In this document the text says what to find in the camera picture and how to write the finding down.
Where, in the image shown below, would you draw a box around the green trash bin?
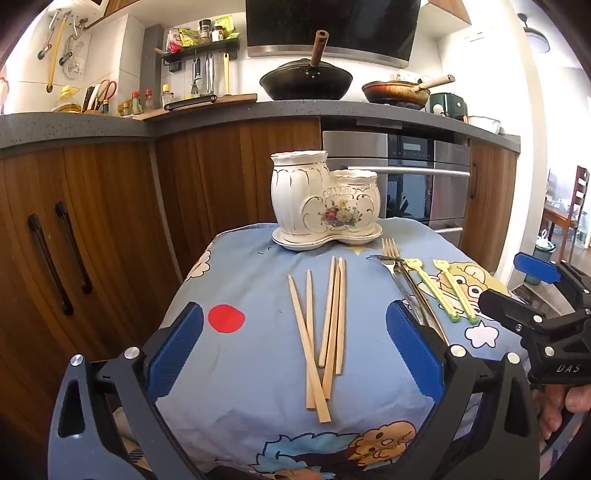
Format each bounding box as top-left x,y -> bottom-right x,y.
534,228 -> 557,267

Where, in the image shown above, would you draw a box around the metal fork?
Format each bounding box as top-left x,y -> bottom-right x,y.
381,237 -> 450,346
368,254 -> 432,325

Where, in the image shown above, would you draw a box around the yellow long-handled hanging tool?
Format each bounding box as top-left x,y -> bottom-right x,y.
45,18 -> 68,93

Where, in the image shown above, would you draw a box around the ceiling lamp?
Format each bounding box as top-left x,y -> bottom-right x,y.
516,13 -> 551,54

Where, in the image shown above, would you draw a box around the black cabinet handle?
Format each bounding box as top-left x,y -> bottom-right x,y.
28,213 -> 75,316
55,201 -> 93,295

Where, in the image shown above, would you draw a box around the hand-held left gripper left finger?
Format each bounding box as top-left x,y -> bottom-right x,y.
48,302 -> 206,480

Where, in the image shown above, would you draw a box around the stainless steel built-in oven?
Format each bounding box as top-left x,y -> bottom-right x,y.
321,130 -> 471,248

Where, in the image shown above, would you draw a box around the red-handled scissors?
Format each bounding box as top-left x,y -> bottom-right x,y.
99,79 -> 118,112

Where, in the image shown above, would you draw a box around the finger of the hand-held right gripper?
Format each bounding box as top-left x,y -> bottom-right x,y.
513,252 -> 591,315
477,288 -> 551,340

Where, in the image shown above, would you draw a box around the white floral ceramic utensil holder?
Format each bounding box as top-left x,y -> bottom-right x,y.
270,151 -> 382,241

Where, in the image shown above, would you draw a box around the wooden knife block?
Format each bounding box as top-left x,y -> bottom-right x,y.
82,82 -> 105,114

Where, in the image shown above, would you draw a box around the wooden wall cabinet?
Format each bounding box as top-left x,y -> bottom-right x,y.
422,0 -> 472,27

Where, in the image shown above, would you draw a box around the wooden chair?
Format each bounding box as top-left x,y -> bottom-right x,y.
543,165 -> 591,264

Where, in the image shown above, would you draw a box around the black wall shelf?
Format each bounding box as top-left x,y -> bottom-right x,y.
160,39 -> 241,73

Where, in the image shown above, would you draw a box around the white pot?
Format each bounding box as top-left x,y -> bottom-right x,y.
466,115 -> 504,135

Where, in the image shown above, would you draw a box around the narrow wooden cabinet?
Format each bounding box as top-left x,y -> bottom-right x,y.
459,138 -> 519,274

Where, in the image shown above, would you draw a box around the yellow plastic fork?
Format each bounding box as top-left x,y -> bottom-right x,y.
401,258 -> 461,322
433,259 -> 479,323

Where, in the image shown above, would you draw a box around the grey kitchen countertop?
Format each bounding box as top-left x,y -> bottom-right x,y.
0,99 -> 522,154

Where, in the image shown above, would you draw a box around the wooden cutting board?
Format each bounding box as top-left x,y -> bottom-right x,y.
134,93 -> 258,121

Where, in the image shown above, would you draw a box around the person's right hand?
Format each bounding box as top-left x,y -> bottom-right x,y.
532,384 -> 591,440

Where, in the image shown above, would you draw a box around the black oblong handle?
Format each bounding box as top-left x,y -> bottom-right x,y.
164,94 -> 218,112

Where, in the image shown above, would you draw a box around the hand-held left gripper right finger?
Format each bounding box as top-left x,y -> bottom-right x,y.
385,299 -> 541,480

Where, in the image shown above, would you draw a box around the blue cartoon printed cloth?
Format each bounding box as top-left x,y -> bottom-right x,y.
111,217 -> 532,480

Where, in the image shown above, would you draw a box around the plain wooden cabinet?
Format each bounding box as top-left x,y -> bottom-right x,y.
154,117 -> 322,278

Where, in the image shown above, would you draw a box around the brown frying pan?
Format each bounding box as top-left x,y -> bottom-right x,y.
361,74 -> 456,111

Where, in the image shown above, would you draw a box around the white ceramic holder saucer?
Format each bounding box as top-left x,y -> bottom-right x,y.
271,224 -> 384,252

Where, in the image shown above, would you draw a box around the yellow cooking oil bottle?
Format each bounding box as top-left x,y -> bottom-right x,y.
51,85 -> 83,113

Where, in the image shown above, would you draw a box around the black wok with wooden handle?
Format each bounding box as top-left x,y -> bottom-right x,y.
259,30 -> 354,102

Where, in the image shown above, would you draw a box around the black range hood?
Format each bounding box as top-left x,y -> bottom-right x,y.
245,0 -> 422,64

